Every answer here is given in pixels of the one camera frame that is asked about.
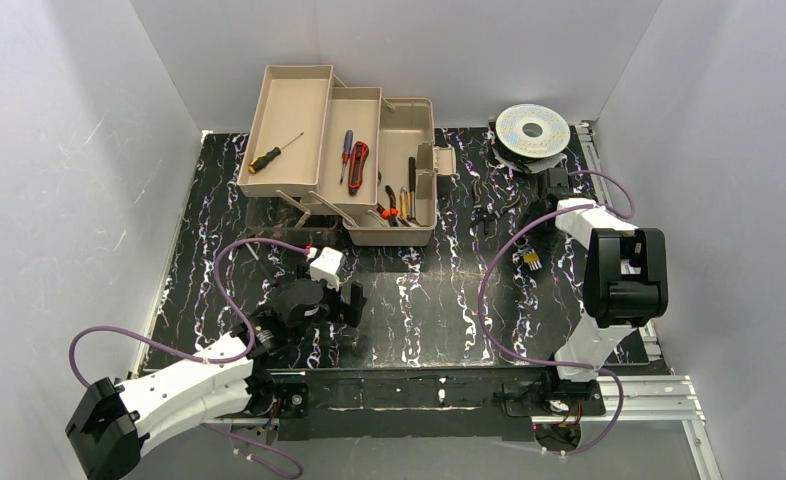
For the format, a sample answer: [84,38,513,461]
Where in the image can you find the white filament spool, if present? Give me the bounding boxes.
[491,104,572,174]

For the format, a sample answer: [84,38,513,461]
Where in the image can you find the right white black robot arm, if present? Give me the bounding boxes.
[524,168,668,409]

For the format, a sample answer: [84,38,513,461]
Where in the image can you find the blue red screwdriver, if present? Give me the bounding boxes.
[339,130,354,184]

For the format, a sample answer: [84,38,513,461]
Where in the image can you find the yellow black screwdriver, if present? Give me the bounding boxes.
[248,132,304,174]

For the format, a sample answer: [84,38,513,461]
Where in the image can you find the black marbled table mat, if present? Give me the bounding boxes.
[153,128,586,368]

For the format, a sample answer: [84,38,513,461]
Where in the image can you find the orange black pliers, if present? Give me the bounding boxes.
[376,185,398,227]

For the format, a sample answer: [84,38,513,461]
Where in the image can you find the translucent brown beige tool box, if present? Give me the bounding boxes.
[237,65,456,247]

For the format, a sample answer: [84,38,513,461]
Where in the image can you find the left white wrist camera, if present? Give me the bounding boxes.
[306,247,345,291]

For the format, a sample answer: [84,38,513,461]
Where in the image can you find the yellow black utility knife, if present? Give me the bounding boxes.
[399,187,411,219]

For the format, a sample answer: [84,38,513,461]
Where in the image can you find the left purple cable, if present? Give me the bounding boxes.
[68,238,315,480]

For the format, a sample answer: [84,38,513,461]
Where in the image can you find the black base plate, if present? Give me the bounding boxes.
[224,366,607,444]

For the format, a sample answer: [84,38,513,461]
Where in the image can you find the black wire stripper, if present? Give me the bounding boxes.
[470,180,521,235]

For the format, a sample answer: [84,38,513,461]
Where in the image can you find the red black cutter tool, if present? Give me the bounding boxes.
[348,141,369,196]

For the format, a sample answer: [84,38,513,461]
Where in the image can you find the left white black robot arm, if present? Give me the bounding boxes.
[65,278,367,479]

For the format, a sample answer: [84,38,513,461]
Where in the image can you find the yellow hex key set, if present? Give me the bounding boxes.
[521,250,542,271]

